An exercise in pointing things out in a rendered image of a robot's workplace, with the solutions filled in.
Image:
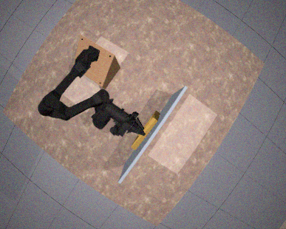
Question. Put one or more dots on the brown wooden picture frame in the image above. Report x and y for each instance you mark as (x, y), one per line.
(147, 128)

